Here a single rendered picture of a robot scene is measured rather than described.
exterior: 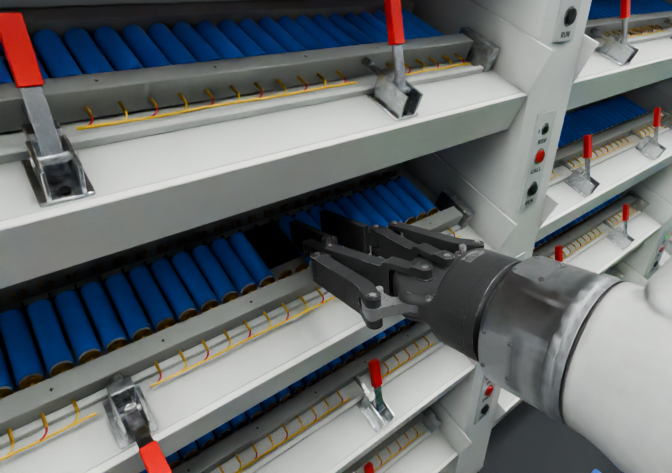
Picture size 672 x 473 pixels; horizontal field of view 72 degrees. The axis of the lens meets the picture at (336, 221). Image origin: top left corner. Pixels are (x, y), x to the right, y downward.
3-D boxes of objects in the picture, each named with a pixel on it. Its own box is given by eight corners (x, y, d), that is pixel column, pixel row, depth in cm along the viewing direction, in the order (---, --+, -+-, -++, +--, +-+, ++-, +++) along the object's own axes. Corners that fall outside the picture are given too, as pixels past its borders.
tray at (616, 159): (678, 159, 101) (730, 104, 91) (521, 250, 67) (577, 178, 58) (599, 108, 110) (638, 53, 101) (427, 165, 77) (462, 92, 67)
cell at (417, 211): (391, 188, 63) (423, 220, 60) (381, 192, 62) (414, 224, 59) (395, 178, 61) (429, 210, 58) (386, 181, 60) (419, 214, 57)
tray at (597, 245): (649, 238, 110) (693, 195, 100) (499, 352, 77) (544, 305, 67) (578, 184, 119) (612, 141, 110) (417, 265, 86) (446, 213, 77)
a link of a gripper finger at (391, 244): (443, 261, 35) (458, 256, 36) (366, 219, 44) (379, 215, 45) (444, 305, 36) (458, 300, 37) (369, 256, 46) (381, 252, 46)
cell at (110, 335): (103, 290, 42) (129, 346, 39) (81, 298, 41) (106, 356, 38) (100, 278, 41) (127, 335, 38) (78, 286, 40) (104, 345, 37)
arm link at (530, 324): (566, 319, 23) (465, 278, 27) (551, 458, 26) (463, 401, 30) (644, 257, 28) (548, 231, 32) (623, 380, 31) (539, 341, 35)
